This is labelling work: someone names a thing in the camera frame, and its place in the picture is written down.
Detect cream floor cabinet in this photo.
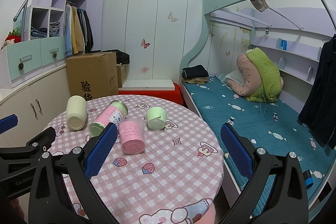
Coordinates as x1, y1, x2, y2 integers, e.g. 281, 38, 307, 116
1, 65, 70, 147

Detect white board on platform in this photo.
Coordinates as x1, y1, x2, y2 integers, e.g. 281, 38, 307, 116
119, 80, 175, 91

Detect blue small box on shelf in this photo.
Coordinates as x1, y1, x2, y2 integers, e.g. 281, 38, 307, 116
278, 39, 287, 51

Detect hanging clothes row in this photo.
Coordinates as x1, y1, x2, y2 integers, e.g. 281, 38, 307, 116
63, 3, 93, 57

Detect pink checkered tablecloth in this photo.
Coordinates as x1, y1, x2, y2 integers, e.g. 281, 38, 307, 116
45, 94, 224, 224

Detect green and pink rolled quilt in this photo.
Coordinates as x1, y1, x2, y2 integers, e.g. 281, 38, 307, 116
223, 48, 284, 103

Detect purple wall shelf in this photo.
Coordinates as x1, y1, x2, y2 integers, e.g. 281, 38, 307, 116
209, 7, 336, 85

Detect teal bed sheet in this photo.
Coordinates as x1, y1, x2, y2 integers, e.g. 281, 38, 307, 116
183, 76, 335, 206

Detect pink green labelled jar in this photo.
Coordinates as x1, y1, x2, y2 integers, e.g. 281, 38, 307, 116
89, 100, 128, 136

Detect small green cup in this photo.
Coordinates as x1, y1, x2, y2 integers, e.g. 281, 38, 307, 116
146, 106, 167, 130

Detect red low platform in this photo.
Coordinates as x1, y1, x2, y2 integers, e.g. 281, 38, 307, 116
119, 83, 184, 105

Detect pink cup with writing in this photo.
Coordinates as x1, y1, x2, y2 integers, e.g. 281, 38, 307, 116
118, 118, 146, 155

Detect large cardboard box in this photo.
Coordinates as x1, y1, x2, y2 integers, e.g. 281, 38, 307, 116
66, 52, 118, 101

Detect folded dark clothes pile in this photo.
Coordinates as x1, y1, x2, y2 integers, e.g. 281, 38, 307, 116
181, 65, 209, 84

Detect small cardboard box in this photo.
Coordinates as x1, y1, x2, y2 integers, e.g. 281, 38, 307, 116
117, 64, 129, 88

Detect cream white cup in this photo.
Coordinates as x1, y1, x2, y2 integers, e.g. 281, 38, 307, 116
66, 96, 87, 131

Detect purple open shelf unit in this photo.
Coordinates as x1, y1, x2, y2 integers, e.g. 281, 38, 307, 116
17, 0, 103, 51

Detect teal drawer unit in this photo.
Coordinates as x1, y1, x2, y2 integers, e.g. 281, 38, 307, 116
0, 36, 65, 89

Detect black clothes on box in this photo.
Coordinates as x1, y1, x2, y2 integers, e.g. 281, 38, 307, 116
102, 50, 130, 65

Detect red strawberry plush toy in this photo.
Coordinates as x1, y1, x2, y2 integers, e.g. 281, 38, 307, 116
1, 27, 21, 49

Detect dark hanging garment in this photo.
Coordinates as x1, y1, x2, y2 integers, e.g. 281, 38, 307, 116
298, 36, 335, 149

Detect white pillow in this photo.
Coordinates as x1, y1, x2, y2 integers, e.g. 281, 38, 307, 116
224, 69, 245, 86

